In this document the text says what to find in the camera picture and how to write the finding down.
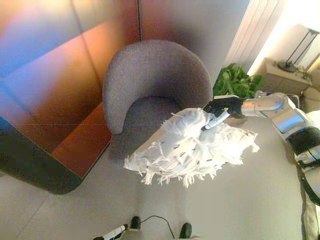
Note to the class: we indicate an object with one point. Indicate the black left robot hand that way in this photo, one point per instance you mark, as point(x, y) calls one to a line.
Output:
point(112, 233)

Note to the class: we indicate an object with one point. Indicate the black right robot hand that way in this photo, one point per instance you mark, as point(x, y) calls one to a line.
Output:
point(226, 106)

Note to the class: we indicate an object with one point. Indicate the white fringed pillow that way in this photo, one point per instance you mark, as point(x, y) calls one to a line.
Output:
point(195, 150)

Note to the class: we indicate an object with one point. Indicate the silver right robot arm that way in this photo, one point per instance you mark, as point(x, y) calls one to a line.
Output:
point(282, 112)

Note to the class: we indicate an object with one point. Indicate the wooden planter box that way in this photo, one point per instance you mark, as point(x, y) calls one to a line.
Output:
point(223, 96)

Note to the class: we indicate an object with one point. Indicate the black left robot foot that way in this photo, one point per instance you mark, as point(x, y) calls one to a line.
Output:
point(135, 222)

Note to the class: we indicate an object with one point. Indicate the black robot foot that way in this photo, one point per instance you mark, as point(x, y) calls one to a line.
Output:
point(186, 230)
point(135, 222)

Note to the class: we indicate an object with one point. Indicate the green leafy plant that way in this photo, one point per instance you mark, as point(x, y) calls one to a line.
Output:
point(235, 80)

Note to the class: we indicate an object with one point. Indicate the beige side table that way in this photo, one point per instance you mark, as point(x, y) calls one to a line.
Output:
point(282, 78)

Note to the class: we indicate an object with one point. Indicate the black right robot foot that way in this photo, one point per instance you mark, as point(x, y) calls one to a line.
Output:
point(186, 230)

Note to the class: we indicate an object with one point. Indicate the white pleated curtain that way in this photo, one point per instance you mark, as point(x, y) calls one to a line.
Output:
point(252, 32)

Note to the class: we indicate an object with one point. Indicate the grey fabric armchair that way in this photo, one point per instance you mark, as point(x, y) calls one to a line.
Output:
point(155, 72)

